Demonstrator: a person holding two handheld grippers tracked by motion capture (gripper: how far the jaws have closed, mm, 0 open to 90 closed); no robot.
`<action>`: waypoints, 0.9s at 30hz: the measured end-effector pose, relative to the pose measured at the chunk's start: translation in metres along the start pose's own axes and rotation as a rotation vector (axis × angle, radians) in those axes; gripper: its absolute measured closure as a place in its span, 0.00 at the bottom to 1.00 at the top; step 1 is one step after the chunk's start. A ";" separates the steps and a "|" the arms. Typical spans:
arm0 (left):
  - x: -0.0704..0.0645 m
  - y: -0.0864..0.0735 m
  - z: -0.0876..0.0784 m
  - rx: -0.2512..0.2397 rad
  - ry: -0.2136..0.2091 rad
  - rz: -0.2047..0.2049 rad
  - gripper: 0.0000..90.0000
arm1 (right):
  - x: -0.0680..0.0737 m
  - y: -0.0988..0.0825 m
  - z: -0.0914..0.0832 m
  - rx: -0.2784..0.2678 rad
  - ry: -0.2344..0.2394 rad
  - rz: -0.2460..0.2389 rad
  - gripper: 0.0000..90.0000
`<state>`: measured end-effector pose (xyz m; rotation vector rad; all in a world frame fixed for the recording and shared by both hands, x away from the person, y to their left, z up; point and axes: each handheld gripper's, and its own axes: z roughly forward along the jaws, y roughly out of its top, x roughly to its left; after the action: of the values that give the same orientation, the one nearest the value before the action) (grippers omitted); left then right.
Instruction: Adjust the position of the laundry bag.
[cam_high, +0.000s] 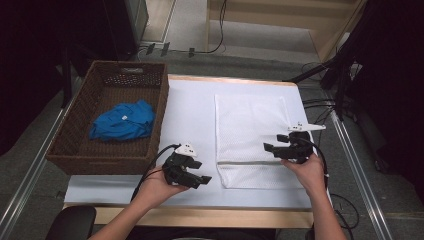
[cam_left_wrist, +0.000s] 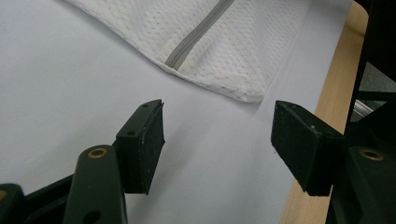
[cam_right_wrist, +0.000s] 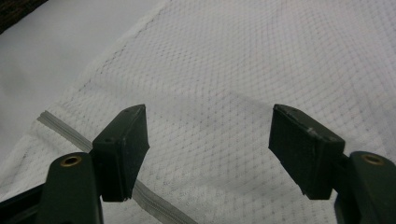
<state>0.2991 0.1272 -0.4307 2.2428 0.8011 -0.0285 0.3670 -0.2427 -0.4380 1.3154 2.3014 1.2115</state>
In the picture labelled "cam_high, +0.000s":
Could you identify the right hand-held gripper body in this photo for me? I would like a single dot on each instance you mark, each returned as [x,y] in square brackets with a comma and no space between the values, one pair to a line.
[295,148]

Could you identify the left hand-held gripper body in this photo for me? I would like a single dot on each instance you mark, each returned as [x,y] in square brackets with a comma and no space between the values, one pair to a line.
[178,165]

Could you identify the white mesh laundry bag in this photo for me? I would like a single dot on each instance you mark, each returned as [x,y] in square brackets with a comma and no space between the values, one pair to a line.
[246,126]

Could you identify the blue shirt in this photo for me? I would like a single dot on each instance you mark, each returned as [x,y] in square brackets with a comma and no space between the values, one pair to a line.
[123,121]

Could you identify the brown wicker basket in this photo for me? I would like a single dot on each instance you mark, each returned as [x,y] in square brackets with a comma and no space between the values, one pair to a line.
[113,96]

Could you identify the person's left hand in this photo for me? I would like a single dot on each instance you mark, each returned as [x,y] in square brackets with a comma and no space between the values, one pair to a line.
[160,188]

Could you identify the person's right hand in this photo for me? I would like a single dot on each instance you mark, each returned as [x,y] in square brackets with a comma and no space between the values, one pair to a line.
[308,175]

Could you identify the person's dark clothing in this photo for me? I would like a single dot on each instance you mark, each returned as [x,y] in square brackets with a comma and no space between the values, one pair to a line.
[200,234]

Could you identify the white table cover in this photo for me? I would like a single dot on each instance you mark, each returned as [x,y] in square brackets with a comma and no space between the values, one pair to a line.
[191,110]

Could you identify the black stand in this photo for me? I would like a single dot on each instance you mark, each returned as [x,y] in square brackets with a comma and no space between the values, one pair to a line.
[338,71]

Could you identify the dark floor plug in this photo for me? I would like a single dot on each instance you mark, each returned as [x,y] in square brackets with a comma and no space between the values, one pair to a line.
[191,52]
[165,49]
[150,48]

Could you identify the black chair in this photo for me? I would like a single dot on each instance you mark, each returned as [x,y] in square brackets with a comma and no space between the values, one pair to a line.
[71,223]

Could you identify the wooden platform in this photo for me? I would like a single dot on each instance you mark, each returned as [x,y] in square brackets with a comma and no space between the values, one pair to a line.
[266,16]

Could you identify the dark cabinet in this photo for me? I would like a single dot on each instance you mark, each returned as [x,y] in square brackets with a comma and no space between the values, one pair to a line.
[123,26]

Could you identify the metal floor rail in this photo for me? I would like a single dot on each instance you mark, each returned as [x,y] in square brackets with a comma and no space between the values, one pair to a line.
[26,186]
[360,180]

